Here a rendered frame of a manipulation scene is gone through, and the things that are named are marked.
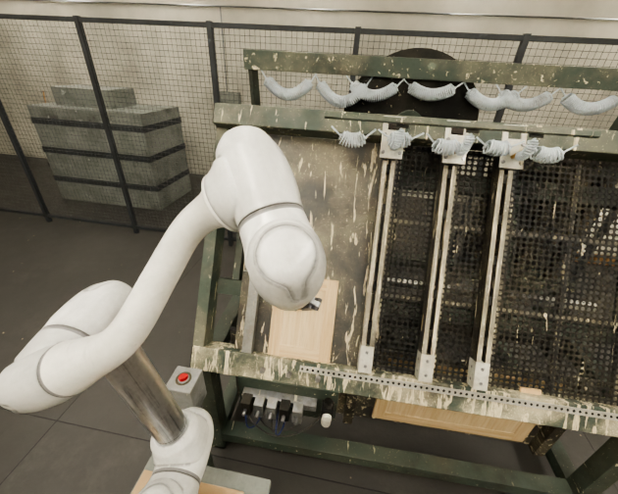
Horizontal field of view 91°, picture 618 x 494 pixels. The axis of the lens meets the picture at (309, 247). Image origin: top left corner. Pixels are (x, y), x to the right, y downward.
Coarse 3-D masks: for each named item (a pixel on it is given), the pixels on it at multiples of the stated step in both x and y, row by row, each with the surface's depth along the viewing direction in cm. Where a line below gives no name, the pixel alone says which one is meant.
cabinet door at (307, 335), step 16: (336, 288) 148; (272, 320) 151; (288, 320) 150; (304, 320) 149; (320, 320) 149; (272, 336) 151; (288, 336) 150; (304, 336) 149; (320, 336) 148; (272, 352) 151; (288, 352) 150; (304, 352) 149; (320, 352) 148
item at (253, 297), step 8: (248, 288) 150; (248, 296) 150; (256, 296) 149; (248, 304) 150; (256, 304) 149; (248, 312) 150; (256, 312) 151; (248, 320) 150; (256, 320) 153; (248, 328) 150; (248, 336) 150; (248, 344) 150; (248, 352) 150
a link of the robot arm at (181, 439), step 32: (96, 288) 72; (128, 288) 77; (64, 320) 63; (96, 320) 66; (128, 384) 78; (160, 384) 86; (160, 416) 87; (192, 416) 101; (160, 448) 92; (192, 448) 95
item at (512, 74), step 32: (256, 64) 175; (288, 64) 173; (320, 64) 170; (352, 64) 168; (384, 64) 166; (416, 64) 164; (448, 64) 162; (480, 64) 160; (512, 64) 158; (256, 96) 189
